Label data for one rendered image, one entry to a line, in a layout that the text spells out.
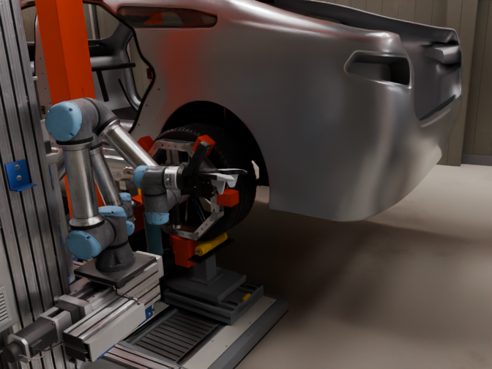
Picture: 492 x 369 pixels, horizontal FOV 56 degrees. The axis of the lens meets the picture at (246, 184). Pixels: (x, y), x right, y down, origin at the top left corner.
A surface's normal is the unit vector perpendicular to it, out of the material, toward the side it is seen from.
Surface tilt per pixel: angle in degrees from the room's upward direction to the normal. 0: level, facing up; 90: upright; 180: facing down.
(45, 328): 45
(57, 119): 83
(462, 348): 0
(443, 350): 0
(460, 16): 90
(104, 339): 90
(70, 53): 90
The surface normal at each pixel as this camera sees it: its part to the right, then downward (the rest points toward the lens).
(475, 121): -0.48, 0.29
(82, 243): -0.24, 0.43
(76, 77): 0.84, 0.13
